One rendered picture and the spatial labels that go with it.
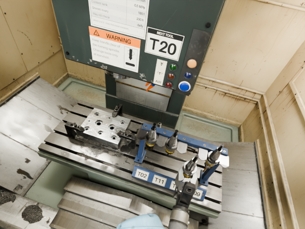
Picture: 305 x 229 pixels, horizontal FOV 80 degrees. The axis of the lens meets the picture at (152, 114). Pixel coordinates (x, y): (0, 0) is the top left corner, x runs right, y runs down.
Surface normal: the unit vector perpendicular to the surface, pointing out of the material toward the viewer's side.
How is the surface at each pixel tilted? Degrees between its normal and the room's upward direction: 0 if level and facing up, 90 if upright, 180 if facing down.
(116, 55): 90
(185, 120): 0
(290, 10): 90
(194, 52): 90
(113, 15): 90
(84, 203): 8
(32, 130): 24
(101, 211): 8
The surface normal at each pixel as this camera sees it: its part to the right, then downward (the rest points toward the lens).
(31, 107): 0.50, -0.50
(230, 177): -0.27, -0.74
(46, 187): 0.13, -0.68
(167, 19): -0.28, 0.67
